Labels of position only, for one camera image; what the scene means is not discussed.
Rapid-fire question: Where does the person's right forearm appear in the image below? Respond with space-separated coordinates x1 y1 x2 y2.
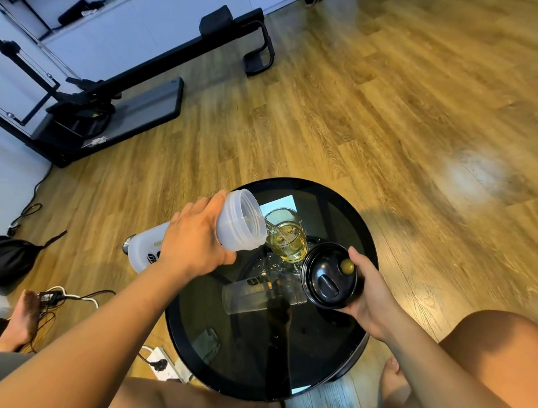
371 312 538 408

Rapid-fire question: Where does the black cable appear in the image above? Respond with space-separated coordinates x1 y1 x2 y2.
7 163 53 240

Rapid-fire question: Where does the person's left hand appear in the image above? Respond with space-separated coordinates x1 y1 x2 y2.
157 185 242 286

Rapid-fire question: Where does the person's left leg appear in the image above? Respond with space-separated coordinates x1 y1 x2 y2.
106 374 287 408

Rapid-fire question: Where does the white cable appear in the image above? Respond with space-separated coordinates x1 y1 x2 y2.
44 284 101 310

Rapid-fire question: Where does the black power adapter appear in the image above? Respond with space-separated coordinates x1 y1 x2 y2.
37 289 63 309

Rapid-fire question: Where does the person's right leg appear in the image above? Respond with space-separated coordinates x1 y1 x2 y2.
376 300 538 408

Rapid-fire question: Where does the round black glass table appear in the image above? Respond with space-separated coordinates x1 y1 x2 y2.
158 168 387 408

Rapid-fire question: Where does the glass cup with yellow drink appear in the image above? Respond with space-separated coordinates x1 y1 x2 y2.
261 206 313 265

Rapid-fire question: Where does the person's right hand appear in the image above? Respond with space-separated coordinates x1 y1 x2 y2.
332 245 407 343

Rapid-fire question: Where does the black device on ledge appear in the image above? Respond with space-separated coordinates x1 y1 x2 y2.
57 0 110 31

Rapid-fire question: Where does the white power strip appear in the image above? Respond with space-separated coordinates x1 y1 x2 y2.
138 344 197 385

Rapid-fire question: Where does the black exercise machine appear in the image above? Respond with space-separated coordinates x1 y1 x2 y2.
0 0 280 186

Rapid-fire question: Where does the person's leg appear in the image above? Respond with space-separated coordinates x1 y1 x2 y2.
376 300 538 408
106 374 287 408

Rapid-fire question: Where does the black shaker lid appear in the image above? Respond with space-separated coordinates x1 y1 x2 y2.
298 240 361 312

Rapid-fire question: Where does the person's left forearm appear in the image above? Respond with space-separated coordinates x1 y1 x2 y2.
0 248 189 408

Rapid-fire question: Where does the translucent white shaker bottle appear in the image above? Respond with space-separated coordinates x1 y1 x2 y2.
121 178 272 284

